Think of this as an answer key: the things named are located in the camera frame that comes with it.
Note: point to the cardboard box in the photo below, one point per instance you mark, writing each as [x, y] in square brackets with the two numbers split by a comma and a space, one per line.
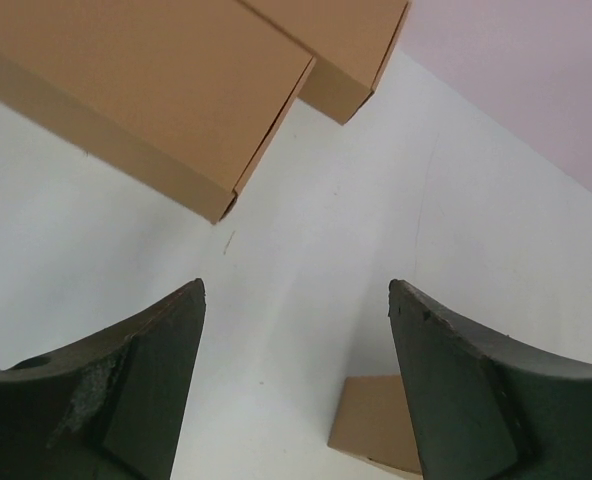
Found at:
[184, 96]
[351, 42]
[373, 424]

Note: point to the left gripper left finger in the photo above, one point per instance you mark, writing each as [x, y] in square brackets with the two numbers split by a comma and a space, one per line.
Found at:
[108, 406]

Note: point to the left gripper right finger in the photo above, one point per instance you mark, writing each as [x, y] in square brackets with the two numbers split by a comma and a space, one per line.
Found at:
[484, 405]

